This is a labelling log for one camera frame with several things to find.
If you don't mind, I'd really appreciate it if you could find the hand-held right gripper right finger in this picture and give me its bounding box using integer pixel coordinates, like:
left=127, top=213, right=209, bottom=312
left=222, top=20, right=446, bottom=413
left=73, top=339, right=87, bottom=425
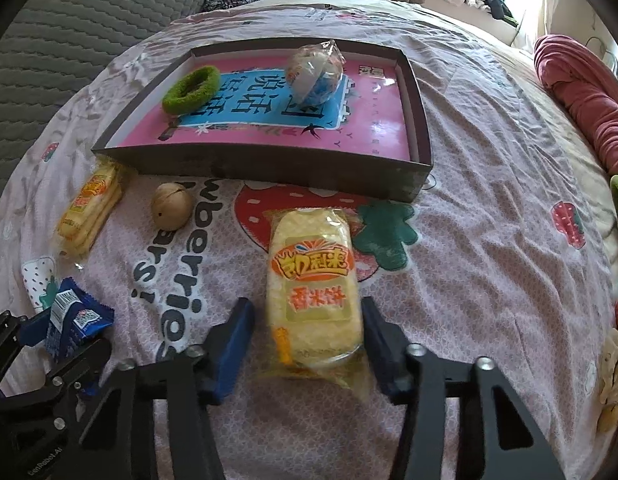
left=361, top=296, right=570, bottom=480

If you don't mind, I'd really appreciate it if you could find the pink quilt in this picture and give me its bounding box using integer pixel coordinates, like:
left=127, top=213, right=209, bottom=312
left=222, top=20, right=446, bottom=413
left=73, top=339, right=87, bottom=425
left=534, top=34, right=618, bottom=178

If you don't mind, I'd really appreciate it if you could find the blue snack packet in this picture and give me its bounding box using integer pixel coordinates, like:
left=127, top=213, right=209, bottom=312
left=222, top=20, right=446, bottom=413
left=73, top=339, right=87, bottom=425
left=42, top=277, right=115, bottom=361

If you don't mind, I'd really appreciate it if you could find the green fuzzy hair ring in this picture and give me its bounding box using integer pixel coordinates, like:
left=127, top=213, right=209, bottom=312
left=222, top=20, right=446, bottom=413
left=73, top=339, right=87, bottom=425
left=162, top=66, right=222, bottom=115

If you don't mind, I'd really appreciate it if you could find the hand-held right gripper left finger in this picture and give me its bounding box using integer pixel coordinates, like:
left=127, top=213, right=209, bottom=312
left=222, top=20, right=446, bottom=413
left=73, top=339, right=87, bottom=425
left=79, top=297, right=256, bottom=480

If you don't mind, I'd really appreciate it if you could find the dark blue patterned cloth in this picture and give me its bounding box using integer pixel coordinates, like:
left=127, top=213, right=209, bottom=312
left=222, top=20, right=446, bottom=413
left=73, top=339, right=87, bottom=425
left=199, top=0, right=271, bottom=13

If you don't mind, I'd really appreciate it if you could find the white round snack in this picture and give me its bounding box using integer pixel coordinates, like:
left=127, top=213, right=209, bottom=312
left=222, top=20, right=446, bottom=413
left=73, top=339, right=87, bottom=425
left=285, top=40, right=346, bottom=106

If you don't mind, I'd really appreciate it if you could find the walnut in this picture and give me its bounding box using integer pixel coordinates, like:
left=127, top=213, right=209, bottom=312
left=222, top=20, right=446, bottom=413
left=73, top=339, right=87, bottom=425
left=150, top=181, right=195, bottom=231

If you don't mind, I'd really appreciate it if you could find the white curtain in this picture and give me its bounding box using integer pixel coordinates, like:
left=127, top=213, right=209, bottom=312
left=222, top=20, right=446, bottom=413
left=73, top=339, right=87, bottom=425
left=514, top=0, right=552, bottom=53

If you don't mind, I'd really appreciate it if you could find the yellow rice cracker packet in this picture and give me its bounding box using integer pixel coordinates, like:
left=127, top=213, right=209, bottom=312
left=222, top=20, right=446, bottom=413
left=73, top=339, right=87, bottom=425
left=56, top=157, right=127, bottom=258
left=259, top=207, right=375, bottom=401

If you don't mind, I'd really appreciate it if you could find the beige bed sheet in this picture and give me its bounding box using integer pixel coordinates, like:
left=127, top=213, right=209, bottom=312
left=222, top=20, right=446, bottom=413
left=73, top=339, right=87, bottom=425
left=414, top=2, right=618, bottom=286

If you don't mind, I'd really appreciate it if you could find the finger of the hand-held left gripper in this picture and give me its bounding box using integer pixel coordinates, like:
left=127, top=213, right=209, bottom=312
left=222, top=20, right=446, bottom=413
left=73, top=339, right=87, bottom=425
left=0, top=310, right=51, bottom=397
left=42, top=337, right=113, bottom=405

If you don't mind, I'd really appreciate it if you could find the grey quilted headboard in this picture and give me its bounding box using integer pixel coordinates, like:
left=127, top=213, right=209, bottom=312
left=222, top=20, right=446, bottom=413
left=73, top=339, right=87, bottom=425
left=0, top=0, right=250, bottom=216

